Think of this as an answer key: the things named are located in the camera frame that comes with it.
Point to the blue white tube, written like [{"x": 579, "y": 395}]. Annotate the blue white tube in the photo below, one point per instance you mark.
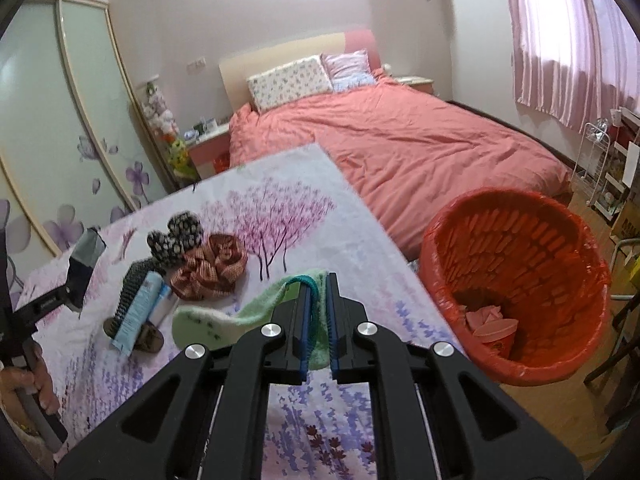
[{"x": 137, "y": 315}]

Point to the person's left hand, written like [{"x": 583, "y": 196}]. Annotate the person's left hand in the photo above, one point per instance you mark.
[{"x": 45, "y": 385}]

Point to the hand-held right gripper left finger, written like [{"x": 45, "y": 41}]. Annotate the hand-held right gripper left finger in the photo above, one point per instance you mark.
[{"x": 304, "y": 340}]

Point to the white floral pillow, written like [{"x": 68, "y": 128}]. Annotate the white floral pillow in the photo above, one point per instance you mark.
[{"x": 290, "y": 82}]

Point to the beige and pink headboard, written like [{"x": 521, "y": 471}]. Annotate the beige and pink headboard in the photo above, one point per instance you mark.
[{"x": 270, "y": 57}]

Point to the pink curtain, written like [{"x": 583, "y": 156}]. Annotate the pink curtain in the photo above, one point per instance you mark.
[{"x": 575, "y": 35}]

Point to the yellow green plush toy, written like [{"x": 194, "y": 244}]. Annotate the yellow green plush toy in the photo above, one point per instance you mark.
[{"x": 179, "y": 154}]

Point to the light green sock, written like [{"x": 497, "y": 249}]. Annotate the light green sock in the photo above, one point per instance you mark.
[{"x": 210, "y": 325}]

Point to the orange lattice laundry basket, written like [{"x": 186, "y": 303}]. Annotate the orange lattice laundry basket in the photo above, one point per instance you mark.
[{"x": 550, "y": 260}]

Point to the dark wooden chair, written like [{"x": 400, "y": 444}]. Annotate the dark wooden chair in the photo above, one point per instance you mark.
[{"x": 620, "y": 360}]

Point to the pink nightstand with white top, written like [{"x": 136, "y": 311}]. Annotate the pink nightstand with white top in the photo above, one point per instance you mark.
[
  {"x": 207, "y": 147},
  {"x": 415, "y": 84}
]

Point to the small white tube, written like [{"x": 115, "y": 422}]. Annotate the small white tube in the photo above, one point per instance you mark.
[{"x": 162, "y": 307}]

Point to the white storage cart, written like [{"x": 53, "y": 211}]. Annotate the white storage cart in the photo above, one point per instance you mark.
[{"x": 617, "y": 180}]

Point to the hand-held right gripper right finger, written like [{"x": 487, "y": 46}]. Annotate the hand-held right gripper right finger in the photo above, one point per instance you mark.
[{"x": 334, "y": 340}]

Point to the white metal tube frame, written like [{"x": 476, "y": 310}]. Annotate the white metal tube frame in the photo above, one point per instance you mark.
[{"x": 625, "y": 255}]

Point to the red white instant noodle cup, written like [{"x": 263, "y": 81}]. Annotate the red white instant noodle cup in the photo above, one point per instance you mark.
[{"x": 495, "y": 340}]

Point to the pink striped pillow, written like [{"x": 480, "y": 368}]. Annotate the pink striped pillow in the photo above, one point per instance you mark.
[{"x": 347, "y": 67}]

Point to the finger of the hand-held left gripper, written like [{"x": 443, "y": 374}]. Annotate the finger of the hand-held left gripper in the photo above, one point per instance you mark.
[{"x": 77, "y": 285}]

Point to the black white floral scrunchie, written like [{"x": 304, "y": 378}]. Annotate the black white floral scrunchie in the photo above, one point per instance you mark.
[{"x": 175, "y": 240}]

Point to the brown striped scrunchie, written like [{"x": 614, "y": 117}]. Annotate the brown striped scrunchie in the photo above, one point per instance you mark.
[{"x": 210, "y": 265}]

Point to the white mug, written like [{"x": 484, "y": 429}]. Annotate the white mug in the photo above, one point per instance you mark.
[{"x": 210, "y": 124}]

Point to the white wall socket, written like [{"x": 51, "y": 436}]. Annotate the white wall socket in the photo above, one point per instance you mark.
[{"x": 196, "y": 64}]

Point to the brown paper bag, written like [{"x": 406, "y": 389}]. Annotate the brown paper bag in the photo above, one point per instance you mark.
[{"x": 627, "y": 227}]

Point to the black bristle hair brush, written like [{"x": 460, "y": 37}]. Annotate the black bristle hair brush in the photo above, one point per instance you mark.
[{"x": 127, "y": 285}]

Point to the glass wardrobe with purple flowers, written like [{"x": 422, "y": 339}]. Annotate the glass wardrobe with purple flowers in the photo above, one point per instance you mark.
[{"x": 60, "y": 135}]

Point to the bed with pink duvet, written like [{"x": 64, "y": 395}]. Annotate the bed with pink duvet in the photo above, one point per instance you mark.
[{"x": 410, "y": 155}]

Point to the stuffed toys pile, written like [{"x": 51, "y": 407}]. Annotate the stuffed toys pile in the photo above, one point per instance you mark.
[{"x": 160, "y": 110}]

